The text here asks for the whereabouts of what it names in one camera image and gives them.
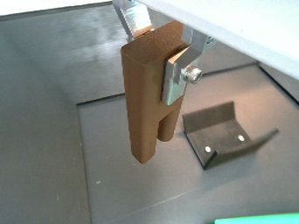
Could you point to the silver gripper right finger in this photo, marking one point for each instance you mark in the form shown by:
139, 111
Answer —
181, 70

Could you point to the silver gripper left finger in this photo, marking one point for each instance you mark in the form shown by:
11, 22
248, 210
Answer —
134, 17

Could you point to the brown two-pronged peg block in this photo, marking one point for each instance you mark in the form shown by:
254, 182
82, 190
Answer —
151, 117

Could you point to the green foam shape-sorter board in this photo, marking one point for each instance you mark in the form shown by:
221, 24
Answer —
285, 218

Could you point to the dark grey curved arch block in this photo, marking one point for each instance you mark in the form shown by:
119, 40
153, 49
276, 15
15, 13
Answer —
217, 136

